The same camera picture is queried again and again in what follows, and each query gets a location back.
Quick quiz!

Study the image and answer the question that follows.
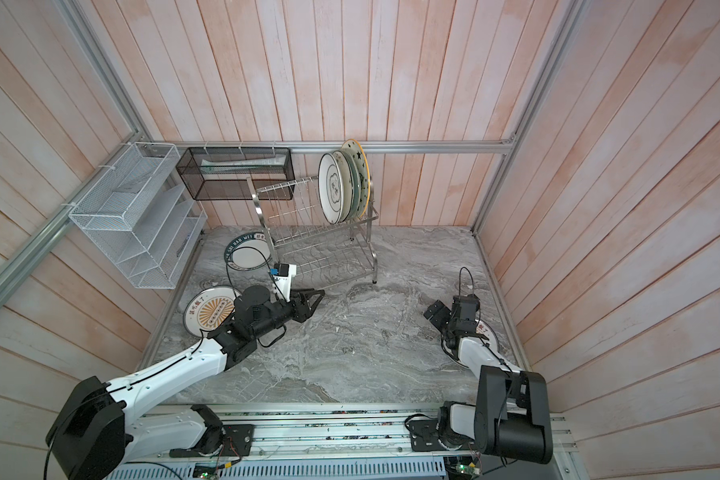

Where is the star pattern orange rim plate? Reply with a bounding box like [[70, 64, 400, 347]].
[[342, 139, 371, 219]]

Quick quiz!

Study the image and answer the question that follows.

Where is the white plate green outline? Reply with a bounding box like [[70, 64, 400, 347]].
[[318, 152, 344, 224]]

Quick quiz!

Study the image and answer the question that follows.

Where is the aluminium frame bar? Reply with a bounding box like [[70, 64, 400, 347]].
[[0, 130, 144, 309], [468, 1, 590, 234]]

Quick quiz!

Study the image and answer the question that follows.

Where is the white wire mesh shelf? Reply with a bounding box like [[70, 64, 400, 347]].
[[70, 142, 207, 290]]

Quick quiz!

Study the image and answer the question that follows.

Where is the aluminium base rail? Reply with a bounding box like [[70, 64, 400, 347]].
[[107, 403, 588, 479]]

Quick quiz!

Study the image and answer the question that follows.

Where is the horizontal aluminium wall bar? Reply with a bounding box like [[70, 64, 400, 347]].
[[167, 140, 514, 155]]

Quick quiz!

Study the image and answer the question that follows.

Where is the white plate dark green rim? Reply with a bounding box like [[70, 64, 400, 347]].
[[223, 231, 272, 271]]

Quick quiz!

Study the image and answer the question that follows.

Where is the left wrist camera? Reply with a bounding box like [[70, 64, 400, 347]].
[[270, 262, 297, 302]]

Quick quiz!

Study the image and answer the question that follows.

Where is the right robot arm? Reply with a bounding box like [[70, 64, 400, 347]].
[[424, 294, 553, 464]]

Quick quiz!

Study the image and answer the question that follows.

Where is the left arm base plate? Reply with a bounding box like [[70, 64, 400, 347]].
[[169, 424, 255, 458]]

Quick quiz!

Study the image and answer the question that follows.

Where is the black mesh wall basket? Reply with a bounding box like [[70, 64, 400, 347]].
[[176, 146, 295, 201]]

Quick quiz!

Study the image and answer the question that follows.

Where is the right aluminium frame bar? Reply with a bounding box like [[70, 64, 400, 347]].
[[468, 1, 590, 234]]

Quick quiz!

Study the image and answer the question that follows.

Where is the orange sunburst plate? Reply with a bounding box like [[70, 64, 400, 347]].
[[476, 320, 499, 353], [183, 286, 240, 337]]

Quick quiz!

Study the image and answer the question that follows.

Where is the mint green flower plate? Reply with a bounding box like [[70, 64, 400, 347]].
[[341, 147, 363, 221]]

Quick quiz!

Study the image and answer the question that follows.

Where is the steel two-tier dish rack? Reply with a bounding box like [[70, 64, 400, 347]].
[[246, 176, 378, 289]]

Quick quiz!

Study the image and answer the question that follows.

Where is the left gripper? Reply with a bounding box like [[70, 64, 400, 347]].
[[252, 287, 326, 339]]

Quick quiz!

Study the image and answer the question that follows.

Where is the cream floral plate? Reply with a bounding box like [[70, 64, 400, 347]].
[[332, 150, 354, 222]]

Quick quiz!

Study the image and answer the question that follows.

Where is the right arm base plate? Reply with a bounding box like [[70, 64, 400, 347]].
[[404, 415, 471, 452]]

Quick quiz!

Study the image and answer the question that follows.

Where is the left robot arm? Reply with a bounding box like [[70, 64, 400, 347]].
[[45, 285, 325, 479]]

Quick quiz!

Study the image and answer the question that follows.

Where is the left aluminium frame bar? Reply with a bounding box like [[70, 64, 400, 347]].
[[0, 130, 144, 309]]

